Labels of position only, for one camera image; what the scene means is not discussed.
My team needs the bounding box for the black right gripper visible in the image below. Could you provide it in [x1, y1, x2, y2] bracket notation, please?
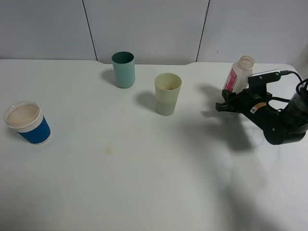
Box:
[215, 89, 273, 120]

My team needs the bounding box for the clear bottle with pink label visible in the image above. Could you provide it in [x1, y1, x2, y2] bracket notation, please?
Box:
[223, 56, 255, 93]

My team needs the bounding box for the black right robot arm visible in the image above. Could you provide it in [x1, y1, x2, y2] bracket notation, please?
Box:
[216, 77, 308, 145]

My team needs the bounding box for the pale yellow plastic cup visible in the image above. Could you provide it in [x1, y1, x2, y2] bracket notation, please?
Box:
[154, 73, 182, 116]

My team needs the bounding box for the teal plastic cup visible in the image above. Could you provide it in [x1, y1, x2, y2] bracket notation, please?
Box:
[112, 51, 135, 89]

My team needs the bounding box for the blue paper cup with lid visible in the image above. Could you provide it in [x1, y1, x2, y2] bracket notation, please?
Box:
[3, 101, 51, 144]

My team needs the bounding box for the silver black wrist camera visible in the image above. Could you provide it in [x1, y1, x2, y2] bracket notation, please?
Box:
[247, 70, 281, 95]

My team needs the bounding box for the black camera cable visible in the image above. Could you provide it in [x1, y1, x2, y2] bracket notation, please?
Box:
[269, 70, 308, 103]

